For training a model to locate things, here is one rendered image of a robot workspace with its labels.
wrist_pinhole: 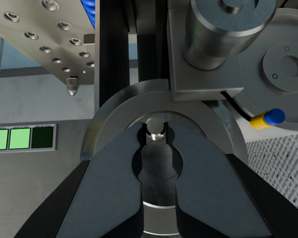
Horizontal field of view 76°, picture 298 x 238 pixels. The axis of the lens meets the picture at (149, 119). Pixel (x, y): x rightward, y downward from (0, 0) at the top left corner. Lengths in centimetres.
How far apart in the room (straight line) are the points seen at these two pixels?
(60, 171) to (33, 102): 234
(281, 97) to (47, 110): 263
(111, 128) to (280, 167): 26
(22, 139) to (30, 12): 34
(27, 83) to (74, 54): 255
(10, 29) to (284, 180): 49
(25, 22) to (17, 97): 263
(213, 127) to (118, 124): 8
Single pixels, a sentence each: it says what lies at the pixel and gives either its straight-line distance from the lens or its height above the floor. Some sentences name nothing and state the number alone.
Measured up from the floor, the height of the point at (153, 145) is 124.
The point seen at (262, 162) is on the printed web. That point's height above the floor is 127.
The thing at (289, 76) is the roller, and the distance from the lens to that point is 22.
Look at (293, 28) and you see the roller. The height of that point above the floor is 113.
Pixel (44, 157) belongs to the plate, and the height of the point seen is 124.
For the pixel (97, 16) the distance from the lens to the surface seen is 24.
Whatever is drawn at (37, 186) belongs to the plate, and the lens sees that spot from 58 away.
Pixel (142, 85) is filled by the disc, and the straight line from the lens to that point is 18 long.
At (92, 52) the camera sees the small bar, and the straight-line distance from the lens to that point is 40.
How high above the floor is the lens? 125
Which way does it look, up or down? 11 degrees down
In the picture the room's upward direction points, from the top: 177 degrees clockwise
